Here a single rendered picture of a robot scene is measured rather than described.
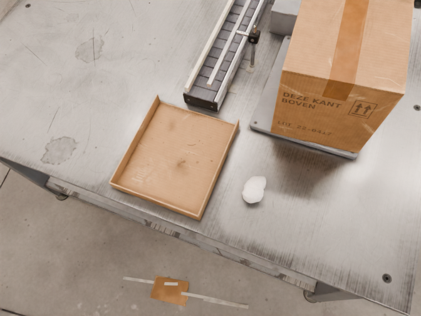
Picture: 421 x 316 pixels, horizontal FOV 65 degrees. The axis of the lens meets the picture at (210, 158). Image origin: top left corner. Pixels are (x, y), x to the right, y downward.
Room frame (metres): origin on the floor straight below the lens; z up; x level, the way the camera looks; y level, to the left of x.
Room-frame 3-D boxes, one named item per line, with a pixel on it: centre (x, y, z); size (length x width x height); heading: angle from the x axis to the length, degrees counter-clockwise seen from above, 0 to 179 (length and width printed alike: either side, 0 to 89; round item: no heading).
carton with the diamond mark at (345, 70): (0.51, -0.35, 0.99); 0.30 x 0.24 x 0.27; 154
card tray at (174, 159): (0.41, 0.09, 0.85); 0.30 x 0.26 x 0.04; 150
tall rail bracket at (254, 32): (0.69, -0.16, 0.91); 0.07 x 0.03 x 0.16; 60
